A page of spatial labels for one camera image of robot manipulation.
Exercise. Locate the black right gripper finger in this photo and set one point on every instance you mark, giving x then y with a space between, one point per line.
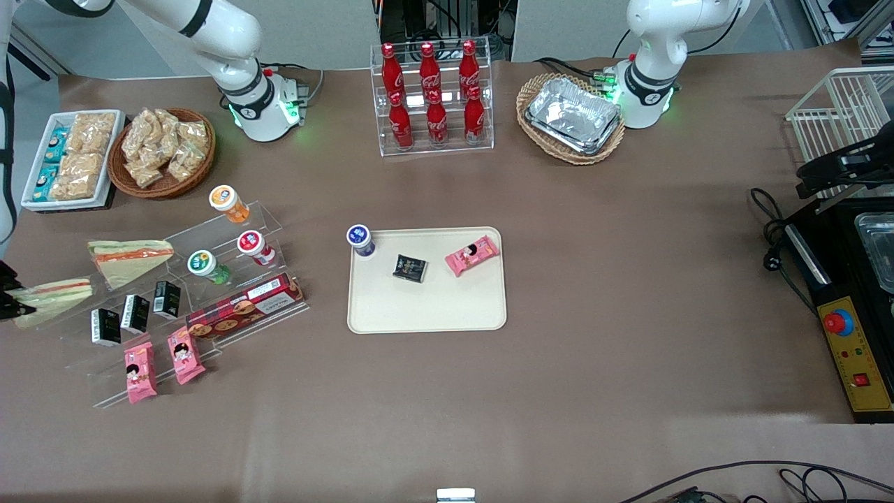
12 307
8 276

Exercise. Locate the triangular sandwich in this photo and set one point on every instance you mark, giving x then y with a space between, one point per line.
59 297
129 258

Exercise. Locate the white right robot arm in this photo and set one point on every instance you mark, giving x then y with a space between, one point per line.
216 31

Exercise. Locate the beige plastic tray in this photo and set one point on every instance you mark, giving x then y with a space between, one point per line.
447 307

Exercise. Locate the aluminium foil tray stack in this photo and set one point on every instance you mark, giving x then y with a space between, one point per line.
573 112

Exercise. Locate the small black carton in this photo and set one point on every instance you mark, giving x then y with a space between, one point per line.
135 314
106 327
166 300

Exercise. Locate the blue snack pack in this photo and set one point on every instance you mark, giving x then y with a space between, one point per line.
56 145
45 183

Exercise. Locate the wrapped cracker pack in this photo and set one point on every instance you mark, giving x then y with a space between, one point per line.
77 175
85 142
94 124

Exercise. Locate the pink snack packet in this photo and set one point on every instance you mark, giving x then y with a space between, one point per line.
140 374
186 356
471 256

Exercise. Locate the white rectangular dish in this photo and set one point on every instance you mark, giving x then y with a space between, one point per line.
112 161

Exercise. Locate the clear bag of puffed snacks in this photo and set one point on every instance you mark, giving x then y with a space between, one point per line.
192 134
185 166
142 133
144 173

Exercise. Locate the brown wicker basket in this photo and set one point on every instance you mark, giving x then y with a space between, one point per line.
167 188

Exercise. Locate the green lid cup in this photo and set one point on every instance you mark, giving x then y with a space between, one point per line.
202 264

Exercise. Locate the orange lid cup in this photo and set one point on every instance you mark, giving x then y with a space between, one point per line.
225 200

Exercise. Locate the red cookie box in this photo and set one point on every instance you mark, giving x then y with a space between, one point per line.
244 307

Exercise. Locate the red lid cup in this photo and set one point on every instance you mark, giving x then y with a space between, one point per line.
253 244

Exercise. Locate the clear acrylic tiered stand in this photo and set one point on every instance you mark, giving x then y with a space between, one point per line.
269 220

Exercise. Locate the blue lid cup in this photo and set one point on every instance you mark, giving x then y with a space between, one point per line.
359 237

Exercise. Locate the black snack packet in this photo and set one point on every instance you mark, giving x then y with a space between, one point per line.
409 268

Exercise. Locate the red cola bottle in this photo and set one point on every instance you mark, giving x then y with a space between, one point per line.
391 70
400 124
437 120
429 68
474 117
469 66

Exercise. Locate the small silver block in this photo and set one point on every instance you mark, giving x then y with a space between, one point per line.
455 496

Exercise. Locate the clear acrylic bottle rack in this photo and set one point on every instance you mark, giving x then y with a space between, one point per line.
482 133

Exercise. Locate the black equipment rack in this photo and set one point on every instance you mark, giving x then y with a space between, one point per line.
447 17

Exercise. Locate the light wicker basket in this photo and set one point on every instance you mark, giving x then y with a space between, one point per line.
573 158

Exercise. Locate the red emergency stop button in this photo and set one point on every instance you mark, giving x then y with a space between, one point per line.
838 322

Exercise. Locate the black sealing machine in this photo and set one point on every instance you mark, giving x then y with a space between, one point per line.
845 279

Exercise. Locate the black machine lever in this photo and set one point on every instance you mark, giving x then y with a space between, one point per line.
845 168

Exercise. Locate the grey metal shelving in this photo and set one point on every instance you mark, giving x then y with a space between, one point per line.
848 17

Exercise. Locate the dark metal frame bar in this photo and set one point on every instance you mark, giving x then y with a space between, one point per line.
35 52

